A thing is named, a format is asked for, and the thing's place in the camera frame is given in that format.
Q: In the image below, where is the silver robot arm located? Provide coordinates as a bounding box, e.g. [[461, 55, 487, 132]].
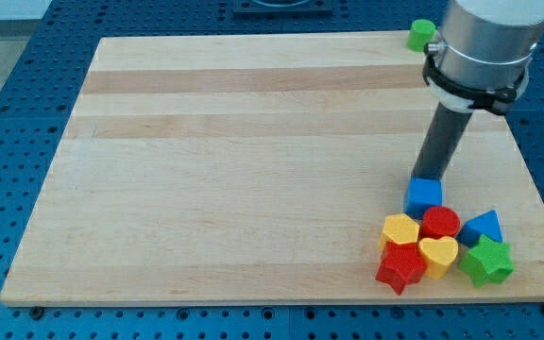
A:
[[423, 0, 544, 115]]

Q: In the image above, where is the blue cube block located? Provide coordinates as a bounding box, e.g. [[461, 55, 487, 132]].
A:
[[403, 178, 444, 219]]

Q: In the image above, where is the light wooden board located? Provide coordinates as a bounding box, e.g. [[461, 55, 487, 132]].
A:
[[0, 31, 544, 307]]

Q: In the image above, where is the yellow pentagon block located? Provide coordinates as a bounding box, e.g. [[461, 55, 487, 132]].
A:
[[379, 213, 420, 250]]

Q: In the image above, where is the red star block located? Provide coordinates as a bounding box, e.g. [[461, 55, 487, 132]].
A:
[[375, 242, 427, 295]]

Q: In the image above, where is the red cylinder block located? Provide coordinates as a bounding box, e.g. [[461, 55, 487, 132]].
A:
[[421, 206, 461, 239]]

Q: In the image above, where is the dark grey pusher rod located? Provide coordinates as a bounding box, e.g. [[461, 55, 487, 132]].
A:
[[412, 103, 472, 180]]

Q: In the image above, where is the yellow heart block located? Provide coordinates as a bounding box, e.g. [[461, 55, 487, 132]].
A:
[[418, 236, 459, 280]]

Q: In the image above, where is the green cylinder block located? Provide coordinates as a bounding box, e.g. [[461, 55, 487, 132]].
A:
[[406, 19, 436, 52]]

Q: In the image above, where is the blue triangle block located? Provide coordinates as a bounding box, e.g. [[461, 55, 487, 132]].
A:
[[456, 210, 502, 247]]

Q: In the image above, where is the green star block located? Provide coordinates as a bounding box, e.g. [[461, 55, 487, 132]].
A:
[[458, 235, 516, 288]]

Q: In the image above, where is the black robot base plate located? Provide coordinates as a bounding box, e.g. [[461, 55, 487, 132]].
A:
[[232, 0, 332, 15]]

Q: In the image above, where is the black cable clamp ring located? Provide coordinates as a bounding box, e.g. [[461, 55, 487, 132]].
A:
[[421, 54, 528, 117]]

